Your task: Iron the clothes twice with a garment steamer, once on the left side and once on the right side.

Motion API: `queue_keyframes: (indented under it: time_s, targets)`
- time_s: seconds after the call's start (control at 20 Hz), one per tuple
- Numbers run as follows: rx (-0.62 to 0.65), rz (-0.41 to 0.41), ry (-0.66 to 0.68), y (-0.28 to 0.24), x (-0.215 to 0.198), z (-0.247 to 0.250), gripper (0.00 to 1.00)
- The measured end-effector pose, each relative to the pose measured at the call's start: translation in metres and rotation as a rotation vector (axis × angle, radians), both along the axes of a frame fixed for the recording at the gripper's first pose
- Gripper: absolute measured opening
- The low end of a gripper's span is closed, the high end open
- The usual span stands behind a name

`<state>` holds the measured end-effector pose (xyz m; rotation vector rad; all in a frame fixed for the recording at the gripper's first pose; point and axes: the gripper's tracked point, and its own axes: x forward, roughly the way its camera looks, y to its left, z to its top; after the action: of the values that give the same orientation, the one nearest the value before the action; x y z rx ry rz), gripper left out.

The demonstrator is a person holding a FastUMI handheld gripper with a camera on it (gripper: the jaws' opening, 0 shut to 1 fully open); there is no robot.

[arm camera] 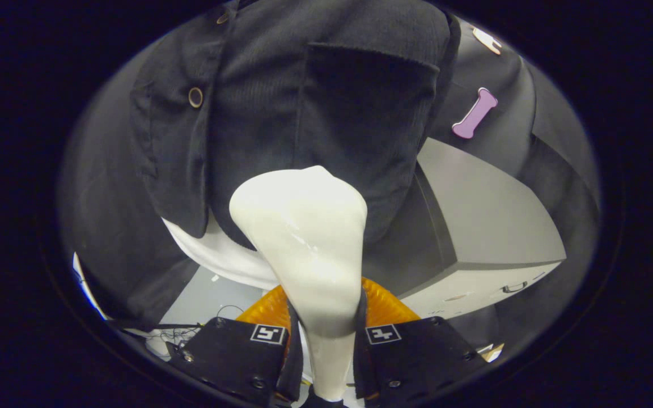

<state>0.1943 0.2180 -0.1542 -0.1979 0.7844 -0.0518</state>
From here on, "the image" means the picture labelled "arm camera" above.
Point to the black suit jacket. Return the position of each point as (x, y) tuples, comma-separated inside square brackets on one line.
[(258, 113)]

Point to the white garment steamer head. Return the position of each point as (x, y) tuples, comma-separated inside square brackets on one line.
[(304, 226)]

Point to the black backdrop cloth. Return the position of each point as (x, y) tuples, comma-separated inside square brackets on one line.
[(100, 198)]

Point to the white panel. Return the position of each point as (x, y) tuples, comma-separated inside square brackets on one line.
[(85, 286)]

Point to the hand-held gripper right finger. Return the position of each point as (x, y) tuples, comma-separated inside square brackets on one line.
[(417, 357)]

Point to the white mannequin torso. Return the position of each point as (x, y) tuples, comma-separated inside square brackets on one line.
[(219, 258)]

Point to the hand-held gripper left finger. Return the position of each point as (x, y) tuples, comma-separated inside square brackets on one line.
[(230, 357)]

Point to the grey cabinet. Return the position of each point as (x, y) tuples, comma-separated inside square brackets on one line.
[(485, 209)]

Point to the cardboard box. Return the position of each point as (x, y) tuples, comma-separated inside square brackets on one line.
[(494, 352)]

